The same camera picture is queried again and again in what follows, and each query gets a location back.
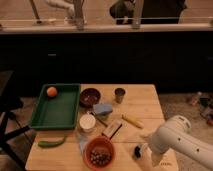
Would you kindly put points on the white dish brush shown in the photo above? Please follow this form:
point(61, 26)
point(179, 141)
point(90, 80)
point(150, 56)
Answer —
point(138, 150)

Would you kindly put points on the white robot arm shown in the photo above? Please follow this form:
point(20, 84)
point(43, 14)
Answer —
point(174, 134)

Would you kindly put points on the dark purple bowl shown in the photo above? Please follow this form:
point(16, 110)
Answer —
point(89, 97)

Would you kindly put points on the wooden block brush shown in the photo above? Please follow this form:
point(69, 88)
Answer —
point(112, 128)

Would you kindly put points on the orange bowl with beads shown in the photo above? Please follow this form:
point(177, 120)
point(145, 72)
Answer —
point(99, 154)

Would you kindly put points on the metal cup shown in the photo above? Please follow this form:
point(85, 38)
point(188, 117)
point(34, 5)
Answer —
point(119, 95)

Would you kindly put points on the blue sponge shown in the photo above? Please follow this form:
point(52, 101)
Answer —
point(102, 108)

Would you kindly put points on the white round container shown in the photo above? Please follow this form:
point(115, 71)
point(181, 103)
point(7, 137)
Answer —
point(87, 122)

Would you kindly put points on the green plastic tray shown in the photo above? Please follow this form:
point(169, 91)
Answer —
point(57, 113)

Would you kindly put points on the orange fruit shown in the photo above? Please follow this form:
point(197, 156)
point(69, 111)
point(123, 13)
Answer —
point(51, 92)

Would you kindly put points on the clear plastic bag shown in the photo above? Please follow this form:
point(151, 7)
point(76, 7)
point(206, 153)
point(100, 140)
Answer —
point(83, 140)

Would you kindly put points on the green cucumber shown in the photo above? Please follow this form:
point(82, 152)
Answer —
point(50, 144)

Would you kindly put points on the black chair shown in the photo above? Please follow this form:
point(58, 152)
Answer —
point(8, 114)

